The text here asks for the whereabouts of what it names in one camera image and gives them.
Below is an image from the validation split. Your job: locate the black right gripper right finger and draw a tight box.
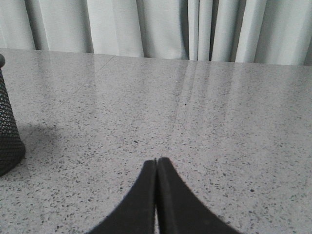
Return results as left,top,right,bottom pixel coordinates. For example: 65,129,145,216
156,157,238,234

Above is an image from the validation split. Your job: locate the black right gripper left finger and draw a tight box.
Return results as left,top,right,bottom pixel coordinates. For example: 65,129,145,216
90,160,156,234

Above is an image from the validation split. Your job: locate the black mesh bucket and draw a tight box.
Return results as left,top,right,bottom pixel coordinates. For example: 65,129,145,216
0,54,27,176

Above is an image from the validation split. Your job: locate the white curtain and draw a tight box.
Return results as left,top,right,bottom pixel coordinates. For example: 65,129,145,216
0,0,312,65

